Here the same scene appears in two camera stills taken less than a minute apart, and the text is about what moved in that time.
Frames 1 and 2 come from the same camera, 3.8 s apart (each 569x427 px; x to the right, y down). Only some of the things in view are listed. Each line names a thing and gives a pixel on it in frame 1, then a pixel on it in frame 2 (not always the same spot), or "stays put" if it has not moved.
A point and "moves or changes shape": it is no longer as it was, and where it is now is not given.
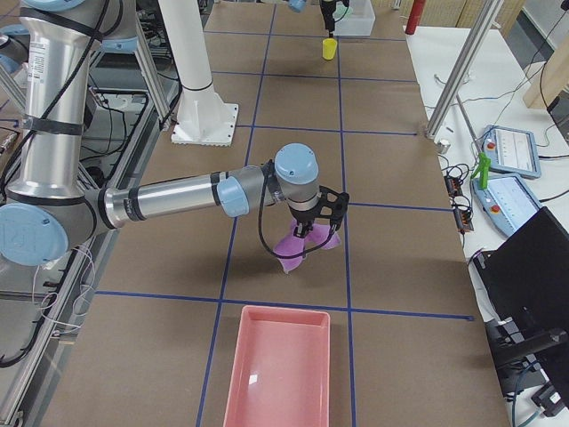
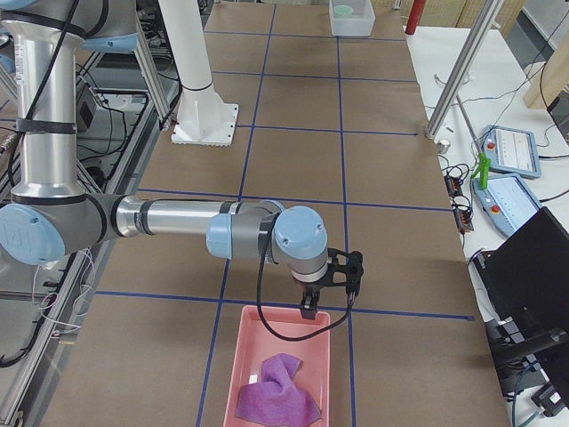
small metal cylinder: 444,145 stays put
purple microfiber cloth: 292,244 moves or changes shape
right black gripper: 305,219 → 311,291
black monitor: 524,286 stays put
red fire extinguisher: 415,12 stays put
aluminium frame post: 464,67 stays put
